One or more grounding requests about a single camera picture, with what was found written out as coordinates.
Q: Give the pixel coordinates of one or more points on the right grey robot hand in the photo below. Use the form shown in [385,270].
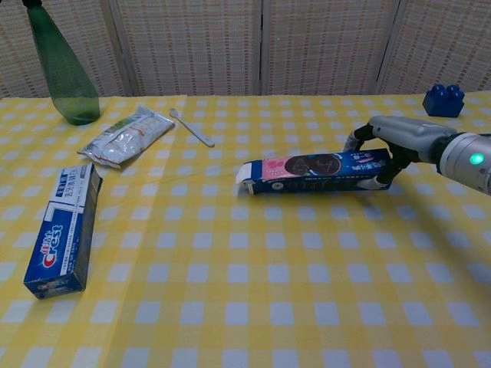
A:
[410,136]

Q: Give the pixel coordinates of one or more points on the blue cookie box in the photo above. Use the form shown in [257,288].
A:
[314,172]

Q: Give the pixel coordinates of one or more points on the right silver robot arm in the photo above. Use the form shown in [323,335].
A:
[466,159]

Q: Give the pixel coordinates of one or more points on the blue white toothpaste box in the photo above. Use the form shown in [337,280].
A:
[63,234]

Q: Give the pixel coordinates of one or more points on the blue toy building block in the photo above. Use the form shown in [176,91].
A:
[443,101]

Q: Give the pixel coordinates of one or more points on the woven folding screen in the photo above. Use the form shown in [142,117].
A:
[245,46]

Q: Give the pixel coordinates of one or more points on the yellow white checkered tablecloth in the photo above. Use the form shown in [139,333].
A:
[245,276]

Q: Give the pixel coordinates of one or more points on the white plastic spoon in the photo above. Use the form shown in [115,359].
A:
[193,129]

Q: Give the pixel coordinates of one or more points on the silver white snack pouch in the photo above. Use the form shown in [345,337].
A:
[126,138]

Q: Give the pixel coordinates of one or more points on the green plastic bottle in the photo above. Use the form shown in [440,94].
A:
[65,76]

